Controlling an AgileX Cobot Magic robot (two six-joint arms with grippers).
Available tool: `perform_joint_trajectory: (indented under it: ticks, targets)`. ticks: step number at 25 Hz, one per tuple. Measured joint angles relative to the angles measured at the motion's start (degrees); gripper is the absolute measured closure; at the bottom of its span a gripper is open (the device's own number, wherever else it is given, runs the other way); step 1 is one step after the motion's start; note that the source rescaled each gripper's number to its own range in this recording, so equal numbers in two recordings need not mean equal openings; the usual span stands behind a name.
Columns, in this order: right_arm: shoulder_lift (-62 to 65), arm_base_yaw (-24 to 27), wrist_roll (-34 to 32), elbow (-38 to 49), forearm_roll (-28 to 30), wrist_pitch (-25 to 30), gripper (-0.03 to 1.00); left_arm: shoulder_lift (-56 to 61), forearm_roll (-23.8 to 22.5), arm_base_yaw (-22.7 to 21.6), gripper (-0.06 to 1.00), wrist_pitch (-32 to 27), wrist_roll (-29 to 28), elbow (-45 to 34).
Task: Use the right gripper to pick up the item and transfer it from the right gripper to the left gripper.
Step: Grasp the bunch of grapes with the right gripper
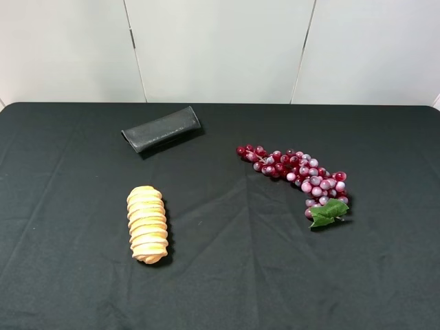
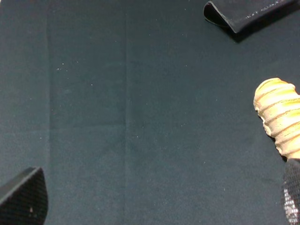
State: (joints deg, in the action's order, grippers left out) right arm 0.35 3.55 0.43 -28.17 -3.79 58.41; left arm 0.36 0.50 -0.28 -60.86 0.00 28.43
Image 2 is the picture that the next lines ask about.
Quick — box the black folded pouch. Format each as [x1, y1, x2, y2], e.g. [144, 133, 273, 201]
[203, 0, 296, 33]

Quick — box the black tablecloth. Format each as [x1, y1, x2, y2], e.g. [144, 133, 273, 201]
[0, 0, 300, 225]

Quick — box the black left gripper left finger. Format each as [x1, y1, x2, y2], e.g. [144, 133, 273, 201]
[0, 167, 48, 225]

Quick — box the spiral twisted bread roll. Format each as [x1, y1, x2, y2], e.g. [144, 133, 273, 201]
[253, 78, 300, 160]

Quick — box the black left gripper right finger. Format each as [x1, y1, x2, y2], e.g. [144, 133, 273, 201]
[282, 158, 300, 225]

